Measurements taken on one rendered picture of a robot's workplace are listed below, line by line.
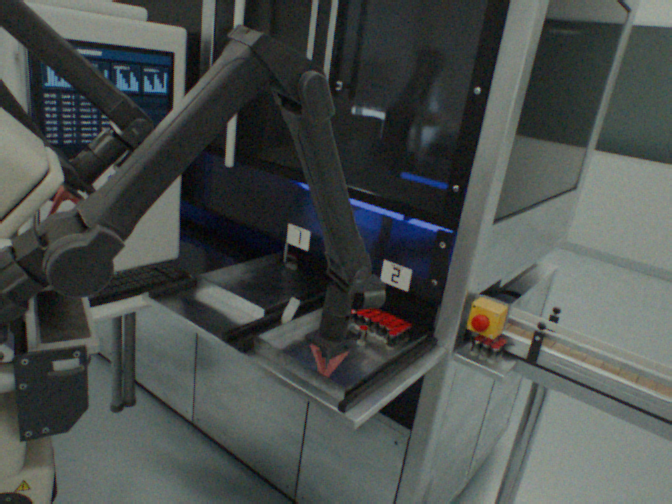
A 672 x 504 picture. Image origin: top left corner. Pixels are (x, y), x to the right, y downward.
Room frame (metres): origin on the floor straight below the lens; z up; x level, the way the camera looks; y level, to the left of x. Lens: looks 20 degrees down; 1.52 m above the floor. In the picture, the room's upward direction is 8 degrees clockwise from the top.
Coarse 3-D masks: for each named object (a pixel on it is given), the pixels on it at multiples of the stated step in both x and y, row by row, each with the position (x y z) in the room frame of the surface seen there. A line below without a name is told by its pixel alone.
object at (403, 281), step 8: (384, 264) 1.28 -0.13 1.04; (392, 264) 1.26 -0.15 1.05; (384, 272) 1.27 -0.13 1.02; (392, 272) 1.26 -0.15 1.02; (400, 272) 1.25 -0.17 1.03; (408, 272) 1.24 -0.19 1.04; (384, 280) 1.27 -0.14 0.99; (400, 280) 1.25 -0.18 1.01; (408, 280) 1.23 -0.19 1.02; (400, 288) 1.24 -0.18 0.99
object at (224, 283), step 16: (272, 256) 1.55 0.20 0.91; (208, 272) 1.34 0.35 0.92; (224, 272) 1.38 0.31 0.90; (240, 272) 1.44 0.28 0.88; (256, 272) 1.46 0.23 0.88; (272, 272) 1.48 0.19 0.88; (288, 272) 1.50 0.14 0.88; (304, 272) 1.52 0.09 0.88; (208, 288) 1.28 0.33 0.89; (224, 288) 1.25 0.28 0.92; (240, 288) 1.33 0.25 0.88; (256, 288) 1.35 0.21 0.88; (272, 288) 1.36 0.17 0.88; (288, 288) 1.38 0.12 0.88; (304, 288) 1.40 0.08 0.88; (320, 288) 1.35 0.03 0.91; (240, 304) 1.21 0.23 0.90; (256, 304) 1.25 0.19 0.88; (272, 304) 1.26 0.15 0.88
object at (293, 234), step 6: (288, 228) 1.47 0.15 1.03; (294, 228) 1.46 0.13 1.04; (300, 228) 1.44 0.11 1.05; (288, 234) 1.47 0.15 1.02; (294, 234) 1.46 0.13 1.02; (306, 234) 1.43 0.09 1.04; (288, 240) 1.47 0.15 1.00; (294, 240) 1.45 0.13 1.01; (306, 240) 1.43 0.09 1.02; (300, 246) 1.44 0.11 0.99; (306, 246) 1.43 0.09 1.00
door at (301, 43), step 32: (224, 0) 1.68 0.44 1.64; (256, 0) 1.60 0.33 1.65; (288, 0) 1.53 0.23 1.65; (224, 32) 1.67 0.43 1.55; (288, 32) 1.53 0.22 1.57; (320, 32) 1.47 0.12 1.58; (320, 64) 1.46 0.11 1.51; (256, 96) 1.59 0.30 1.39; (224, 128) 1.66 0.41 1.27; (256, 128) 1.58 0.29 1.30; (288, 128) 1.51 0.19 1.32; (288, 160) 1.50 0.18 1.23
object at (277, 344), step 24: (312, 312) 1.19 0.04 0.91; (264, 336) 1.05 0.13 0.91; (288, 336) 1.10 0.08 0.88; (288, 360) 0.96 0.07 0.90; (312, 360) 1.01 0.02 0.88; (360, 360) 1.04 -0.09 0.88; (384, 360) 1.06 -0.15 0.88; (312, 384) 0.92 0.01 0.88; (336, 384) 0.89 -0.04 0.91; (360, 384) 0.92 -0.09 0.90
